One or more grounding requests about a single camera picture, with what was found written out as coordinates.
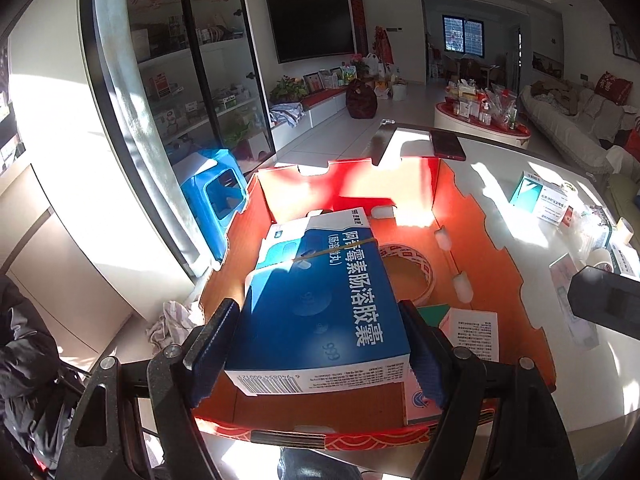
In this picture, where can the tape roll with red-printed core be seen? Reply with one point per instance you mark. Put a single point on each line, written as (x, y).
(425, 270)

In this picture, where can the red cushion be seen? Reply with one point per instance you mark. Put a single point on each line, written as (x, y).
(612, 87)

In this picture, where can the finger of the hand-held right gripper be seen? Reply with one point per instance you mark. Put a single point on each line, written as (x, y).
(600, 300)

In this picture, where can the framed wall picture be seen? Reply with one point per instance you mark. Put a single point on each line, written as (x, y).
(618, 40)

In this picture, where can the teal white medicine box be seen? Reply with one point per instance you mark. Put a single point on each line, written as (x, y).
(530, 195)

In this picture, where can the red cardboard box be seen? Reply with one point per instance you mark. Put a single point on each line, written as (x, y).
(500, 280)

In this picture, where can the blue jeans leg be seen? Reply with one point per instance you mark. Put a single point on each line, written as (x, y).
(310, 467)

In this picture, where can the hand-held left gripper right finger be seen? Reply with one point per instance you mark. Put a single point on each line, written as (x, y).
(427, 360)

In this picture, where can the red smartphone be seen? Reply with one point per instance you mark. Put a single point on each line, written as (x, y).
(447, 145)

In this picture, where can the white television bench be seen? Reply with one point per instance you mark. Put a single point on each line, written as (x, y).
(325, 107)

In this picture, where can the black television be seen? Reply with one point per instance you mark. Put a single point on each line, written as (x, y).
(310, 15)

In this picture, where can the blue plastic stool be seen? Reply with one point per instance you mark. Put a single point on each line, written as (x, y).
(210, 195)

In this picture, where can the white tape roll black core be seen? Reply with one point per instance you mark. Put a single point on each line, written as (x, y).
(599, 259)

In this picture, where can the beige sofa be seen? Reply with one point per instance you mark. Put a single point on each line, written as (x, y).
(575, 125)

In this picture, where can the dark red bag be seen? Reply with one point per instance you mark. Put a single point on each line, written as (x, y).
(362, 102)

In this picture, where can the green potted plant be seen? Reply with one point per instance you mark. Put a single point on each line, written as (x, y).
(289, 91)

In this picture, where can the large blue medicine box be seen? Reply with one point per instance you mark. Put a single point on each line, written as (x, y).
(320, 310)

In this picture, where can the red round coffee table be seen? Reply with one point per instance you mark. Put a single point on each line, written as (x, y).
(480, 130)

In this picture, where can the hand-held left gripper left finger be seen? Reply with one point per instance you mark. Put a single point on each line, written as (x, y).
(212, 365)

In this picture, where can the glass door cabinet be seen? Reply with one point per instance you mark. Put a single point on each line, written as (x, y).
(165, 60)

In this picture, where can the white crumpled cloth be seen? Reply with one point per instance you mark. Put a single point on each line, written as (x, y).
(172, 325)

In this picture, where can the black jacket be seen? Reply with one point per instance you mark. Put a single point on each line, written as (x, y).
(25, 360)

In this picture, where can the window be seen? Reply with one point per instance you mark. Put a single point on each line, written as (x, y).
(462, 35)

